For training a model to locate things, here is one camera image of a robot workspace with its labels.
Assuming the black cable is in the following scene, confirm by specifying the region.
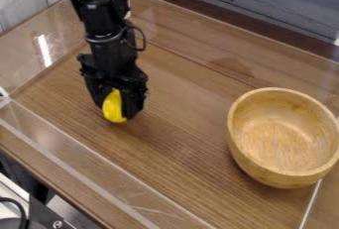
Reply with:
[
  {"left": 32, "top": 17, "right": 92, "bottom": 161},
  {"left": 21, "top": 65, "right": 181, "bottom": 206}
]
[{"left": 0, "top": 196, "right": 28, "bottom": 229}]

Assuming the yellow lemon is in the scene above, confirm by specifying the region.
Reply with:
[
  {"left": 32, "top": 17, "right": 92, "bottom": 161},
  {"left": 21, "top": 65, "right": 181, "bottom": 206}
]
[{"left": 101, "top": 89, "right": 126, "bottom": 123}]

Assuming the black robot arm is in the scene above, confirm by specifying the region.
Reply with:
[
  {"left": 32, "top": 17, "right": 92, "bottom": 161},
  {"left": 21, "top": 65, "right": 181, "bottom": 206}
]
[{"left": 70, "top": 0, "right": 148, "bottom": 123}]

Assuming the clear acrylic enclosure wall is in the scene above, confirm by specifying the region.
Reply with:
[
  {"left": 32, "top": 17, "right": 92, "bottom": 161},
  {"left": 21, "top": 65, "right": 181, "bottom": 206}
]
[{"left": 0, "top": 0, "right": 339, "bottom": 229}]

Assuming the brown wooden bowl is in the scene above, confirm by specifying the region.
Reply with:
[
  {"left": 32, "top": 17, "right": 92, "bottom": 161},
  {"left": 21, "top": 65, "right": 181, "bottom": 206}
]
[{"left": 226, "top": 87, "right": 339, "bottom": 189}]

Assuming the black metal table frame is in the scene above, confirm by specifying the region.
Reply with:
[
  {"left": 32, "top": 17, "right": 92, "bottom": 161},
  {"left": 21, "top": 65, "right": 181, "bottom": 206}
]
[{"left": 0, "top": 153, "right": 102, "bottom": 229}]

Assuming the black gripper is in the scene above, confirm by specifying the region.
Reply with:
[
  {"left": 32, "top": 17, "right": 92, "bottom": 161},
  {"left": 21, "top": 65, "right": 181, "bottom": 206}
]
[{"left": 77, "top": 23, "right": 148, "bottom": 120}]

